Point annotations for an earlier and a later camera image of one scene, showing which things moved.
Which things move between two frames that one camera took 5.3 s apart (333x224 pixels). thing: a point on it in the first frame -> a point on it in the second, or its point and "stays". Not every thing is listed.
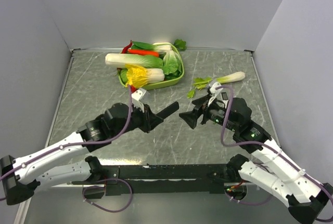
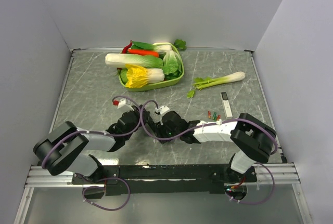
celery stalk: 200,83 stays
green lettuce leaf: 172,64 stays
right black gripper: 201,107 -> 161,134
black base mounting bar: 164,179 stays
